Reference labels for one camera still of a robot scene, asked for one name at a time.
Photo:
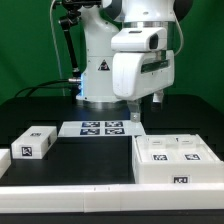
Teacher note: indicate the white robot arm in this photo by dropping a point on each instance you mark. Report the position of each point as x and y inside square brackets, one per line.
[106, 18]

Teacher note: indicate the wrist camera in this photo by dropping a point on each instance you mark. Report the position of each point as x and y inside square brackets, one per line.
[140, 39]

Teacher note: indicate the white cabinet top block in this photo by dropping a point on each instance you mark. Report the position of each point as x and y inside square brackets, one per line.
[34, 143]

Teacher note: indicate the white cabinet door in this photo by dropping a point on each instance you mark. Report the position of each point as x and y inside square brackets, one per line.
[154, 148]
[190, 148]

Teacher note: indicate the white cabinet body box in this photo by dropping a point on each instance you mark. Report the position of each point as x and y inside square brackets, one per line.
[170, 172]

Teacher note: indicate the white U-shaped obstacle fence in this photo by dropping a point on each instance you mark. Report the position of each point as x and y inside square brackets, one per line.
[70, 180]

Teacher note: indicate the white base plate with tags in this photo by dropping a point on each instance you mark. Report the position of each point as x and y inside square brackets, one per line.
[101, 128]

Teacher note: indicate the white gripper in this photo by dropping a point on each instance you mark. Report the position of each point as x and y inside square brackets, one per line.
[135, 75]

